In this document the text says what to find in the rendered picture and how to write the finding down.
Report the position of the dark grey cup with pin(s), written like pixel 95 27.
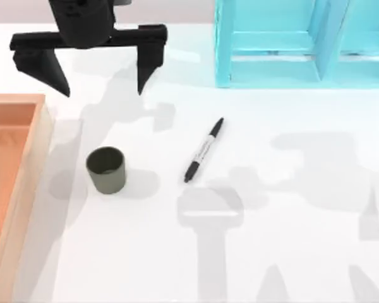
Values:
pixel 109 180

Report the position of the black marker pen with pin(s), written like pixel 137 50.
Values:
pixel 203 150

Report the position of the light blue rack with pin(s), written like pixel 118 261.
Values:
pixel 271 67

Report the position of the salmon shallow box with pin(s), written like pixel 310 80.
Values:
pixel 9 164

